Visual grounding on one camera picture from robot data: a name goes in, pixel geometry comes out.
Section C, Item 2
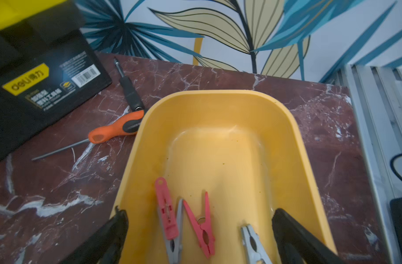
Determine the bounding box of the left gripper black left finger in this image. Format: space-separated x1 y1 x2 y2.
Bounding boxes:
61 207 129 264

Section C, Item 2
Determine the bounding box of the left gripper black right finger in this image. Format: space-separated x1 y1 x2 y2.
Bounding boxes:
272 209 343 264

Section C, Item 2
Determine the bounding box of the silver metal clothespin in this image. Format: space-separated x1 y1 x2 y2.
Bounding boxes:
158 199 183 264

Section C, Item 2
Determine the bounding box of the pink clothespin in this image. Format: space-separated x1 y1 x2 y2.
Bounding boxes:
155 177 179 240

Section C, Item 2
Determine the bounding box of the red clothespin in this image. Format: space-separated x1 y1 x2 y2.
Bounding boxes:
182 192 215 259

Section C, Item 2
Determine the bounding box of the yellow plastic tray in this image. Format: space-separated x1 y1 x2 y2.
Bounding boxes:
115 90 336 264

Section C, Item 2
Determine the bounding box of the yellow black plastic toolbox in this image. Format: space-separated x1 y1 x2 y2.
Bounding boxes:
0 1 111 161

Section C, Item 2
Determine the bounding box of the orange handled screwdriver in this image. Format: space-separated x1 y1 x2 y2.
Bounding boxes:
32 110 146 161

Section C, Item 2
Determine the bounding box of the black handled screwdriver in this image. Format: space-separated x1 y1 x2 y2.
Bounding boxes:
114 57 145 112

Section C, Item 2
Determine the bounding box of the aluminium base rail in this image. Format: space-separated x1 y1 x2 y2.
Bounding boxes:
326 64 402 264

